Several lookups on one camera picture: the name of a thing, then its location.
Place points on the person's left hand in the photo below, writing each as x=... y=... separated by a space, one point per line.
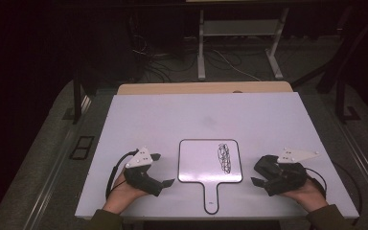
x=121 y=195

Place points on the person's right hand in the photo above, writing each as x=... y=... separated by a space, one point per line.
x=313 y=196

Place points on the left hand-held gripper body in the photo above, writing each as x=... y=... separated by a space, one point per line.
x=139 y=177

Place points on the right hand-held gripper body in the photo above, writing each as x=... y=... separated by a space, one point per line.
x=289 y=179

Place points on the white metal stand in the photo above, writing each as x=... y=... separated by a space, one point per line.
x=200 y=48

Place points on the black metal stand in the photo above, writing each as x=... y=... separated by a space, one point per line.
x=340 y=89
x=76 y=96

